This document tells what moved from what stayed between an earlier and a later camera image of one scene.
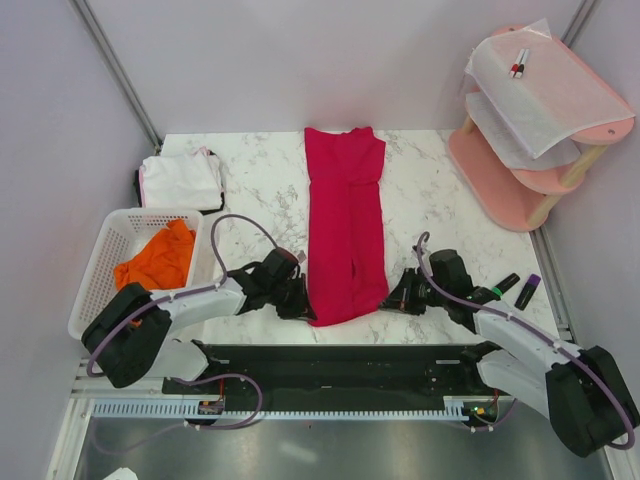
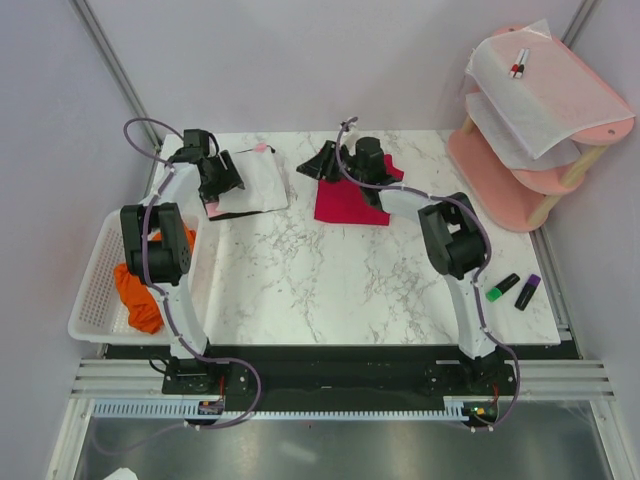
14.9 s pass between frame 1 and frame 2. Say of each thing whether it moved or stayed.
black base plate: stayed
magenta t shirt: moved
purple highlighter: stayed
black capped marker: stayed
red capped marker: stayed
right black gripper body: moved
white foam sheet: stayed
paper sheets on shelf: stayed
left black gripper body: moved
